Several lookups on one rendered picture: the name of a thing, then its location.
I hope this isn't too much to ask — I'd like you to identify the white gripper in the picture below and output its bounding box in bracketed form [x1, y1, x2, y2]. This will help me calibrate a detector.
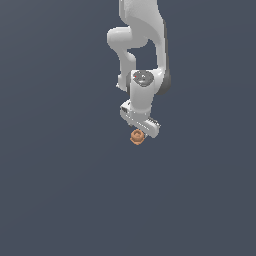
[119, 99, 162, 139]

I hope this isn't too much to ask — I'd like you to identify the small orange round object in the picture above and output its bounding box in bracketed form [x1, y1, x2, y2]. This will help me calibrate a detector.
[129, 128, 145, 146]

